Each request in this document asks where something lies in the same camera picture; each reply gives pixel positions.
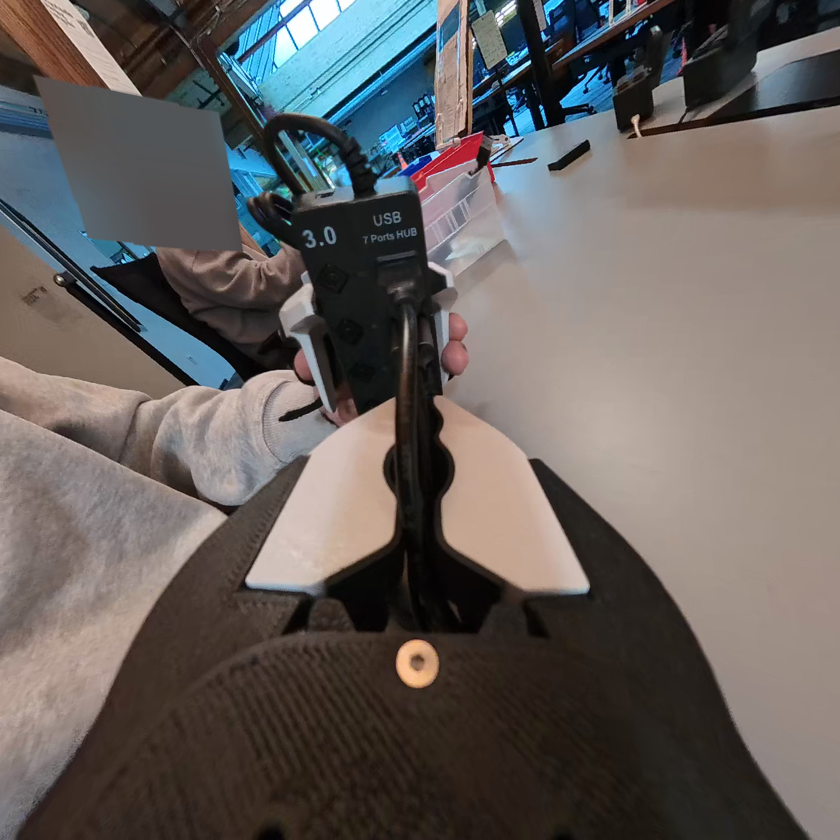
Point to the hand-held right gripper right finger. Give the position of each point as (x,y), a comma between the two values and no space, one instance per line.
(505,518)

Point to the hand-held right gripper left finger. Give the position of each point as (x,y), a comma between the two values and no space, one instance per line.
(328,512)

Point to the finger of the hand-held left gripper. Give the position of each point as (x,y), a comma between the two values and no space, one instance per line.
(308,348)
(443,328)

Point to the black USB hub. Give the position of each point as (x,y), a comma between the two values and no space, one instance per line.
(354,262)

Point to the person's left forearm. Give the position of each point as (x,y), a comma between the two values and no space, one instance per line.
(197,433)

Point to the white desk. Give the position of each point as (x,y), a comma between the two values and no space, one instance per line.
(656,328)

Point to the clear plastic storage bin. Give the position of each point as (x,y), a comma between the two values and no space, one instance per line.
(466,223)

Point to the red storage bin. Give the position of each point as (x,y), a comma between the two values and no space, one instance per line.
(453,154)

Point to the small black bar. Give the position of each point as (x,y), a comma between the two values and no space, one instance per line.
(569,156)

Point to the person's grey hoodie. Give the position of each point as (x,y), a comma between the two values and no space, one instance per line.
(65,590)

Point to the white paper label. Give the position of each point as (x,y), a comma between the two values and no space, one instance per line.
(92,46)

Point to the dark device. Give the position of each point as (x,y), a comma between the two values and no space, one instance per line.
(722,65)

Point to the wooden beam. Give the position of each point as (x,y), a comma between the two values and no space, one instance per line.
(29,36)

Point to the black mat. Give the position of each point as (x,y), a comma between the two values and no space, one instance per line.
(800,82)

